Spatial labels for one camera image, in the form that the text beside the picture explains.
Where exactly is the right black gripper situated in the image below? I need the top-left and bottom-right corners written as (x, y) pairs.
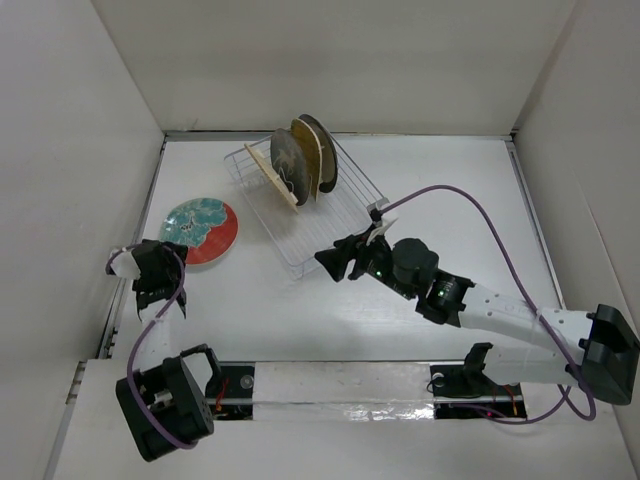
top-left (314, 224), bottom-right (416, 301)

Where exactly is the colourful red teal plate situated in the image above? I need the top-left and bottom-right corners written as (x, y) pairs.
top-left (158, 197), bottom-right (239, 266)

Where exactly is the square woven bamboo tray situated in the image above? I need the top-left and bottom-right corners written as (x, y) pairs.
top-left (244, 143), bottom-right (298, 213)

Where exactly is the dark rimmed cream plate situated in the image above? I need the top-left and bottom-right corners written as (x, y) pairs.
top-left (299, 114), bottom-right (338, 193)

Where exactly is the black plate with deer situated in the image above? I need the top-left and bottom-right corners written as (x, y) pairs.
top-left (270, 128), bottom-right (310, 206)

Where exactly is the yellow fan-shaped bamboo plate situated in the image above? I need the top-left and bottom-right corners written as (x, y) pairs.
top-left (290, 118), bottom-right (322, 199)

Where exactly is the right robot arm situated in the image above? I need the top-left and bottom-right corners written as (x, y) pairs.
top-left (314, 233), bottom-right (639, 405)

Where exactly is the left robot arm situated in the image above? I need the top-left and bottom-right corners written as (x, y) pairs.
top-left (105, 240), bottom-right (223, 462)

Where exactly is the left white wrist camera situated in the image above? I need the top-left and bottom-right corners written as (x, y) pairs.
top-left (105, 246), bottom-right (140, 280)

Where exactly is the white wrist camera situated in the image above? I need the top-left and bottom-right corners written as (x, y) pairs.
top-left (105, 246), bottom-right (140, 280)
top-left (366, 201), bottom-right (399, 246)

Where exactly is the white wire dish rack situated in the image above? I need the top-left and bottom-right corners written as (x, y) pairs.
top-left (224, 137), bottom-right (389, 278)

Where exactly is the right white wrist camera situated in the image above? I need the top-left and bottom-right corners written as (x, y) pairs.
top-left (366, 201), bottom-right (399, 246)

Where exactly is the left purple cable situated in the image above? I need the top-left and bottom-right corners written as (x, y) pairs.
top-left (104, 244), bottom-right (199, 449)

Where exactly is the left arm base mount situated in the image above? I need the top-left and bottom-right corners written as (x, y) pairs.
top-left (205, 362), bottom-right (255, 421)

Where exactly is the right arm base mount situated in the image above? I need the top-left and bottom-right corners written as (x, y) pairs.
top-left (426, 342), bottom-right (528, 421)

